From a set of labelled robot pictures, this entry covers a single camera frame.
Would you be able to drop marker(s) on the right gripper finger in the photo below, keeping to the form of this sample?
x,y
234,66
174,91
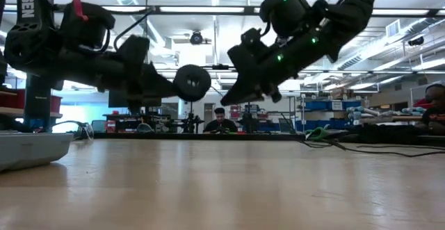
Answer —
x,y
243,94

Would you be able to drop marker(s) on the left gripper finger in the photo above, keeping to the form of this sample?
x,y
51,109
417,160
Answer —
x,y
167,89

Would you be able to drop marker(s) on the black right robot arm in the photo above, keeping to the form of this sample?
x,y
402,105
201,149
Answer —
x,y
347,14

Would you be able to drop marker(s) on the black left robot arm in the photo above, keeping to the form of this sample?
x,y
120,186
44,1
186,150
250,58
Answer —
x,y
34,49

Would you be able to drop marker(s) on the white building column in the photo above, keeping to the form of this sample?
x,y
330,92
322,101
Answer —
x,y
183,113

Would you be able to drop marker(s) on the black computer monitor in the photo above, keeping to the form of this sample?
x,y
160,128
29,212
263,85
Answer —
x,y
116,101

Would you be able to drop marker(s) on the distant black robot rig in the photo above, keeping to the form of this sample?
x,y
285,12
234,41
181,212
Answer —
x,y
190,122

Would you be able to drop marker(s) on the clear safety glasses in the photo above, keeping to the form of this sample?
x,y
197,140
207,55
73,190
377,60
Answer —
x,y
85,131

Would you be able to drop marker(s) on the green circuit board device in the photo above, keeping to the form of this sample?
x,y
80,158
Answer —
x,y
318,134

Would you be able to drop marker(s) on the red storage bin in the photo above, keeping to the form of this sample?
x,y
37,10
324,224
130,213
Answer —
x,y
56,104
14,99

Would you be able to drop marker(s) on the black pillar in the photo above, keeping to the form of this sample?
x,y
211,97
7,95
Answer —
x,y
38,105

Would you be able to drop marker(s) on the grey plastic tool case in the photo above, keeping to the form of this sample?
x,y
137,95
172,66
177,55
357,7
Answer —
x,y
31,150

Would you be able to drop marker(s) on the wooden shelf board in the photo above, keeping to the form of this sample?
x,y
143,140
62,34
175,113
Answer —
x,y
10,111

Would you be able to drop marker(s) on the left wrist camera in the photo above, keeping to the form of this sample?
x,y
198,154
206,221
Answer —
x,y
133,49

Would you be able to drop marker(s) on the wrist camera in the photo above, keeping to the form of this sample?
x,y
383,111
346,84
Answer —
x,y
251,37
133,49

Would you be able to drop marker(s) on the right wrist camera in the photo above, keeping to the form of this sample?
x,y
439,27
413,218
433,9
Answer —
x,y
251,37

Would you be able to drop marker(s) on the black aluminium table frame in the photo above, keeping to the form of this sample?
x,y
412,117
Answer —
x,y
174,136

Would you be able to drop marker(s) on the black overhead camera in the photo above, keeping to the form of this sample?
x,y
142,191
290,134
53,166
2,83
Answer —
x,y
196,38

